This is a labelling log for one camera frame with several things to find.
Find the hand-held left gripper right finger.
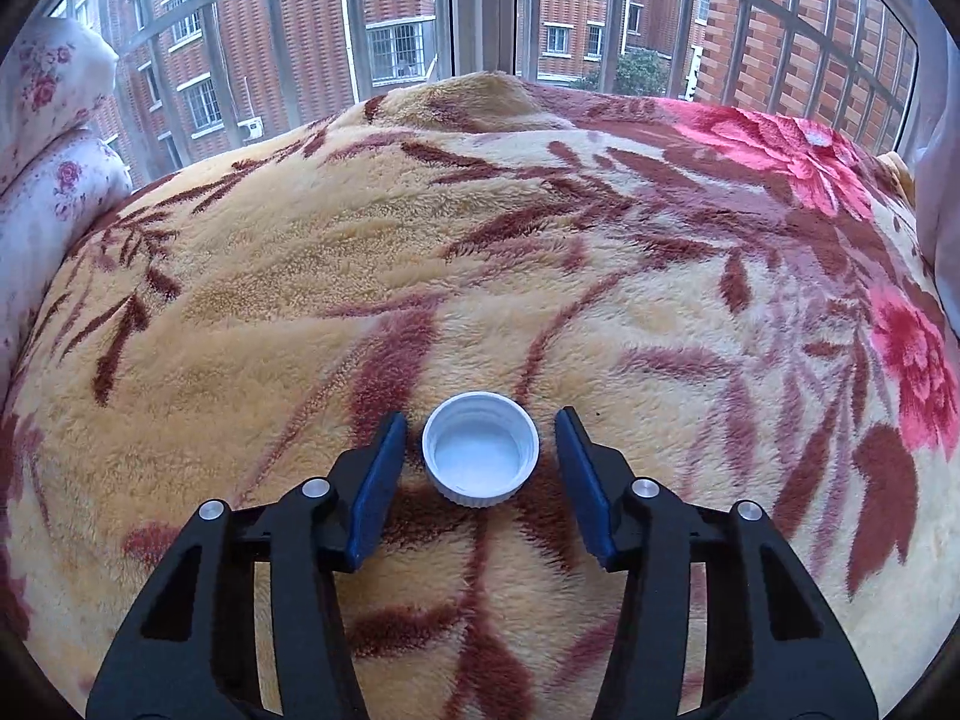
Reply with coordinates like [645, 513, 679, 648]
[553, 405, 878, 720]

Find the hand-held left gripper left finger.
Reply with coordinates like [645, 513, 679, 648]
[85, 411, 410, 720]

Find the white bottle cap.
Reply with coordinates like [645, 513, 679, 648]
[421, 391, 541, 509]

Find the floral plush blanket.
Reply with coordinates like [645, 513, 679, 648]
[0, 71, 960, 720]

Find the green tree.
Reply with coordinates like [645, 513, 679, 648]
[571, 49, 670, 98]

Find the white floral pillow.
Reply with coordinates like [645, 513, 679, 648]
[0, 15, 121, 196]
[0, 127, 134, 391]

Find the red brick apartment building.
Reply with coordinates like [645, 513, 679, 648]
[75, 0, 713, 181]

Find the brick building with large bricks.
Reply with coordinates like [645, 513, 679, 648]
[694, 0, 917, 155]

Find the white curtain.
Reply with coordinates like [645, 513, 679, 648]
[896, 0, 960, 335]

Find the metal window grille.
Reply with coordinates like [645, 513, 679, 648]
[45, 0, 922, 188]

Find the window frame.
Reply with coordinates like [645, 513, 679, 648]
[448, 0, 520, 85]

